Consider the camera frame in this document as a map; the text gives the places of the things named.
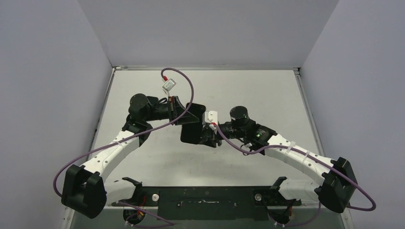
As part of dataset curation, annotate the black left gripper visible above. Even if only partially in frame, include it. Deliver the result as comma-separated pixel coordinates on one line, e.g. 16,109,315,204
144,96,200,125

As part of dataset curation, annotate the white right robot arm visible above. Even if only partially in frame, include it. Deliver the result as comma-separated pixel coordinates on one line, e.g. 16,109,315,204
202,106,358,213

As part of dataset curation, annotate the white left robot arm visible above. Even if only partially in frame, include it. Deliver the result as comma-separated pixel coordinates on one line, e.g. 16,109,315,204
61,94,205,219

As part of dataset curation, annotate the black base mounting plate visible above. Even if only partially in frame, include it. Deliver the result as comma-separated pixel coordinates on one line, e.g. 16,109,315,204
124,177,301,221

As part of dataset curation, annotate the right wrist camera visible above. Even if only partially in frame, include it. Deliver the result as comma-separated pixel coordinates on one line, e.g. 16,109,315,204
202,111,218,125

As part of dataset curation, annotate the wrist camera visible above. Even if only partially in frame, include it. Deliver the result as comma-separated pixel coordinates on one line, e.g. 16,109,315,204
202,111,218,125
162,79,176,92

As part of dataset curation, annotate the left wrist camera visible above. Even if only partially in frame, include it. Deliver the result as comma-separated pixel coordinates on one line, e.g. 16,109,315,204
162,79,176,92

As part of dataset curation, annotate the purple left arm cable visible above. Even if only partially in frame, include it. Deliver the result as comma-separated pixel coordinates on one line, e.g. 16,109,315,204
53,68,194,198

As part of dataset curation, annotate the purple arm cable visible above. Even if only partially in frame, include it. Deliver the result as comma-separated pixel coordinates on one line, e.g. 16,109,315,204
213,122,377,212
53,68,194,198

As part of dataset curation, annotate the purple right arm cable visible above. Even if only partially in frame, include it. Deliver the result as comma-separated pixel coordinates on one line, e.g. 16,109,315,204
213,122,377,212

